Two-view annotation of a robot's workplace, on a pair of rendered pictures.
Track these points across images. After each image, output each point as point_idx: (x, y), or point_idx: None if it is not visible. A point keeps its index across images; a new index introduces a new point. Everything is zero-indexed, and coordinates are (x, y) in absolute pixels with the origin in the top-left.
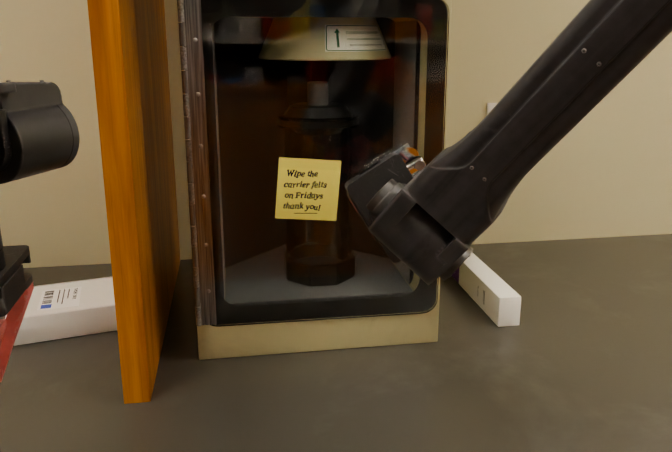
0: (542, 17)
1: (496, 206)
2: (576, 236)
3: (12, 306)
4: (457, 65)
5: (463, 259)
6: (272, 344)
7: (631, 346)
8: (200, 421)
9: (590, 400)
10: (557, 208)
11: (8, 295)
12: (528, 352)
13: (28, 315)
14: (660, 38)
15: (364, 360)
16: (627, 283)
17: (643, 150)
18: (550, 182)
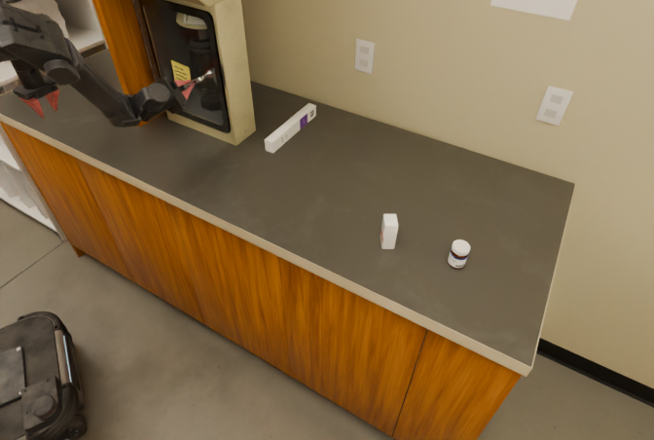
0: None
1: (104, 114)
2: (404, 126)
3: (42, 96)
4: (342, 13)
5: (120, 124)
6: (186, 123)
7: (288, 179)
8: (140, 138)
9: (234, 186)
10: (394, 107)
11: (39, 93)
12: (253, 164)
13: None
14: (78, 91)
15: (205, 141)
16: (355, 158)
17: (448, 91)
18: (390, 91)
